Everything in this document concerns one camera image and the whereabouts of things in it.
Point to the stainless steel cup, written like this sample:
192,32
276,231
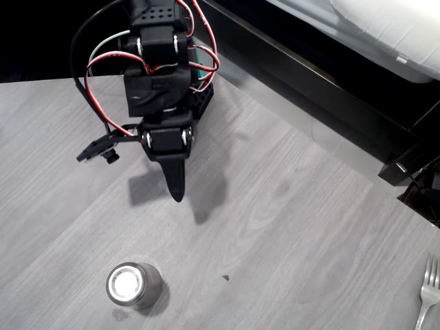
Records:
137,287

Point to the black perforated arm base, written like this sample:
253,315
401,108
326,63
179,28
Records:
203,99

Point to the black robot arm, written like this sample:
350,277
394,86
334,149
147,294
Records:
158,86

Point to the green clamp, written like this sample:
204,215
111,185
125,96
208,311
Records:
196,74

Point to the white mattress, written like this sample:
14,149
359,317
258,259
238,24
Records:
378,27

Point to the silver fork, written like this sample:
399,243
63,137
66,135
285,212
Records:
428,292

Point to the small black camera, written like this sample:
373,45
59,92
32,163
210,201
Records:
111,157

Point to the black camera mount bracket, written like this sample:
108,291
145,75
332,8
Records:
99,144

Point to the dark wooden bed frame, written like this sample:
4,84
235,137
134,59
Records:
309,75

